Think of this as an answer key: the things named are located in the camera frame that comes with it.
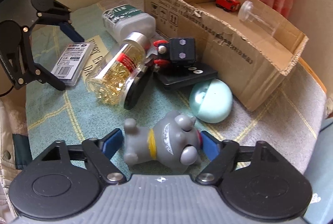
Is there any mint green egg toy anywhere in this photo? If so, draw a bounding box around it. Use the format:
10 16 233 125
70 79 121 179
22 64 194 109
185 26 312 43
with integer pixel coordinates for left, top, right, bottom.
189 79 233 124

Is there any open cardboard box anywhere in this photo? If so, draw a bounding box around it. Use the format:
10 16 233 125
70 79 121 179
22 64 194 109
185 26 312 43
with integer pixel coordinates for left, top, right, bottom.
144 0 308 111

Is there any black digital timer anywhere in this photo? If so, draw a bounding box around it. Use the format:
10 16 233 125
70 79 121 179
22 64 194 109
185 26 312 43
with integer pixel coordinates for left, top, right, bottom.
153 62 218 90

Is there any clear plastic jar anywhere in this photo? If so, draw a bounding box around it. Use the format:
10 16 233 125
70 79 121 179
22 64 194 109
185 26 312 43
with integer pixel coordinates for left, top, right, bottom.
238 0 279 36

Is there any white cotton swab container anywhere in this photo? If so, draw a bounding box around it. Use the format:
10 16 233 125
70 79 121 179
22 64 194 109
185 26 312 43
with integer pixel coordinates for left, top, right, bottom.
102 4 156 42

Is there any glass jar of gold capsules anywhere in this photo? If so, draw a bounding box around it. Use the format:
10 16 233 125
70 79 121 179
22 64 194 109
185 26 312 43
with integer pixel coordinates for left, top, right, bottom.
85 32 151 105

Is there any black toy train car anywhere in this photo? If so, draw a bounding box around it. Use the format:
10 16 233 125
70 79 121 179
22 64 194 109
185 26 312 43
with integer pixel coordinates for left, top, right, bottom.
153 38 196 67

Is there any wooden bedside table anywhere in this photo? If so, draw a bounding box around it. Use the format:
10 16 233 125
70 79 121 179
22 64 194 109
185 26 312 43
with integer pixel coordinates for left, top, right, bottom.
299 57 327 93

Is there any clear labelled card case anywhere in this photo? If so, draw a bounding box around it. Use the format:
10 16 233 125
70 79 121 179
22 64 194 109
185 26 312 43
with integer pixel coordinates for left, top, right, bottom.
51 42 94 86

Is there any grey animal figurine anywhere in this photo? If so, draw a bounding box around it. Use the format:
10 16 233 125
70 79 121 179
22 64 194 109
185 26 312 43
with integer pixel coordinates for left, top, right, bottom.
124 111 203 173

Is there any red toy train car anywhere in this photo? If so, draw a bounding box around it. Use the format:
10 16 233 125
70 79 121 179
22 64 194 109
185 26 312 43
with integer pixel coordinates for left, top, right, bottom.
215 0 240 12

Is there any checked table cloth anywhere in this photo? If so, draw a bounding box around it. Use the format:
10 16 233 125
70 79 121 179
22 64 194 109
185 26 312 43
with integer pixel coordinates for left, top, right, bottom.
26 0 326 172

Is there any blue floral bed sheet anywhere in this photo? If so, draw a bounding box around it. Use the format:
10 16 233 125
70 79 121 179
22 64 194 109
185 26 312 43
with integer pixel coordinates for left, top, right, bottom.
304 118 333 223

